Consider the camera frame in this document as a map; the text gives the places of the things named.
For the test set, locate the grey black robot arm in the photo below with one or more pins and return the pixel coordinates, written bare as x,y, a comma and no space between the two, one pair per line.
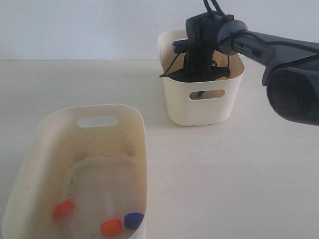
291,75

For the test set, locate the blue-capped clear tube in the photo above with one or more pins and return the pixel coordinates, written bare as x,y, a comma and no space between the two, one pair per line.
133,220

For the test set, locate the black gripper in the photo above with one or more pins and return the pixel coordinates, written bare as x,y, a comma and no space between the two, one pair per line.
198,63

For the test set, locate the orange-capped clear tube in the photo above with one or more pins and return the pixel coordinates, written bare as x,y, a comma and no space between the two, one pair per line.
111,224
63,209

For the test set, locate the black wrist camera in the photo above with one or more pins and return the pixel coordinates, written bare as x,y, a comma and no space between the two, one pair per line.
180,46

